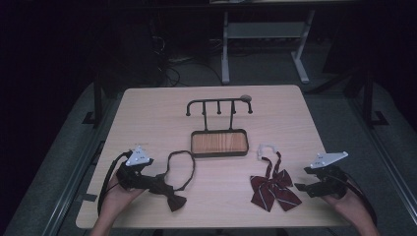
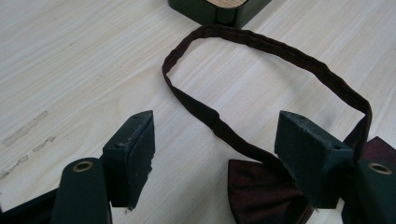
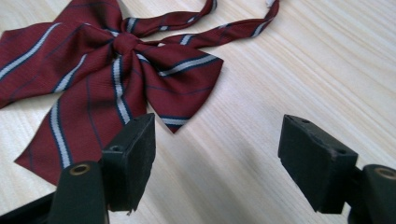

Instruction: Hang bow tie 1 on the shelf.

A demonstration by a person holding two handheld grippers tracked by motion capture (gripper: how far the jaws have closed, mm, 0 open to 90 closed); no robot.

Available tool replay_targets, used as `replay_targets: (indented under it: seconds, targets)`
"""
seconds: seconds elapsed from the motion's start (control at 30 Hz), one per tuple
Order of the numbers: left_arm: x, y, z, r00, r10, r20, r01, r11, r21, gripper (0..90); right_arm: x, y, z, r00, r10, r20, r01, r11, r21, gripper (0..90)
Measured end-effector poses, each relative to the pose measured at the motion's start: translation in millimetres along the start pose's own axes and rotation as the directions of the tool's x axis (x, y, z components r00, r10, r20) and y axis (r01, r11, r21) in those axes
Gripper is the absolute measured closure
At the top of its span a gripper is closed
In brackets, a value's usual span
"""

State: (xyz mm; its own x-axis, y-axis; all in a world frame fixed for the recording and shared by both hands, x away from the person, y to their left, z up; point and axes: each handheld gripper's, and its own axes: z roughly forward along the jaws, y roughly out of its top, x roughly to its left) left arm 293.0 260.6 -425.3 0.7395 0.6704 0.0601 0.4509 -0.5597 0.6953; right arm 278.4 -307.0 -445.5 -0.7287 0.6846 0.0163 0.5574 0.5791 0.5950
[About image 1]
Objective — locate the person's right hand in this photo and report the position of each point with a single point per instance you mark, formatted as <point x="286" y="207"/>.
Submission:
<point x="349" y="205"/>

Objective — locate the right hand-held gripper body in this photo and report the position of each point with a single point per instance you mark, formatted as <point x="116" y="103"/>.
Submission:
<point x="329" y="182"/>

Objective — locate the red striped bow tie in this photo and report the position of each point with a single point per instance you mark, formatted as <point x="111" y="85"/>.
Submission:
<point x="273" y="190"/>

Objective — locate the person's left hand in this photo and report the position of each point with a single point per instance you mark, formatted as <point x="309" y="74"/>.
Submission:
<point x="119" y="198"/>

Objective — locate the white metal desk frame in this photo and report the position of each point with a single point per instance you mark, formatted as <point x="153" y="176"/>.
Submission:
<point x="262" y="30"/>

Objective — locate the black metal stand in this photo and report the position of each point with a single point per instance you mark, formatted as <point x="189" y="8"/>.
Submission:
<point x="369" y="98"/>
<point x="97" y="98"/>

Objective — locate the grey round pad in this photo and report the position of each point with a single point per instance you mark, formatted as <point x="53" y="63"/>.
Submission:
<point x="246" y="97"/>

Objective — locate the grey metal rail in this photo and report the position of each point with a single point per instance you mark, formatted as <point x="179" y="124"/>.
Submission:
<point x="77" y="183"/>
<point x="383" y="147"/>

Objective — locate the black hook rack wooden base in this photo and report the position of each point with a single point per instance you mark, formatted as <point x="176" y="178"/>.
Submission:
<point x="219" y="143"/>

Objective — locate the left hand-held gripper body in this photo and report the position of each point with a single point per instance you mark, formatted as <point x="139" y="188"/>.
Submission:
<point x="139" y="158"/>

